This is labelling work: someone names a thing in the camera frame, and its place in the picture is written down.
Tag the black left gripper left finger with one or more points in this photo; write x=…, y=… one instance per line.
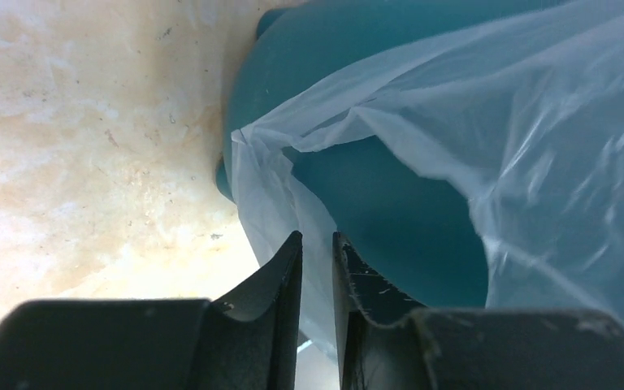
x=246, y=339

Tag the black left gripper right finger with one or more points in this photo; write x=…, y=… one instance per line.
x=387, y=340

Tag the teal plastic trash bin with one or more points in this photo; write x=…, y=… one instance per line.
x=414, y=231

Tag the light blue trash bag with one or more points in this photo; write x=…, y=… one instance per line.
x=522, y=115

